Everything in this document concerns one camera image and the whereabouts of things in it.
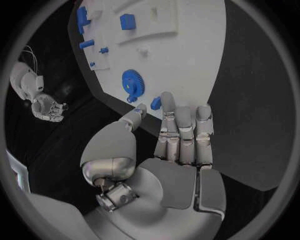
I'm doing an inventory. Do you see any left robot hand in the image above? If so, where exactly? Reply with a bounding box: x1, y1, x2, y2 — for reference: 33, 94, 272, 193
79, 91, 227, 240

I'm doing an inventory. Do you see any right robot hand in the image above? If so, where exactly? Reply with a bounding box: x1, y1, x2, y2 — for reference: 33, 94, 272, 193
30, 93, 69, 123

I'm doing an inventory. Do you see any white task board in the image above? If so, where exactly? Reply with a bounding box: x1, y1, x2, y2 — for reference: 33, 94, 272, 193
67, 0, 227, 137

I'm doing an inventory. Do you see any blue plug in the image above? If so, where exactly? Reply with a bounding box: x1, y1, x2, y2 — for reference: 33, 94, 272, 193
150, 96, 162, 111

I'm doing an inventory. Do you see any blue gear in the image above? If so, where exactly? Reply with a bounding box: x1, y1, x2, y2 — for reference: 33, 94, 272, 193
121, 69, 146, 98

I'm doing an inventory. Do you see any blue block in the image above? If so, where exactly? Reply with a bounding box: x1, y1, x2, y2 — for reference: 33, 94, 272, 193
119, 13, 137, 31

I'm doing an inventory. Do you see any white cable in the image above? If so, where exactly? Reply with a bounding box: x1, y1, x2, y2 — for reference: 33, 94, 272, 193
22, 45, 39, 74

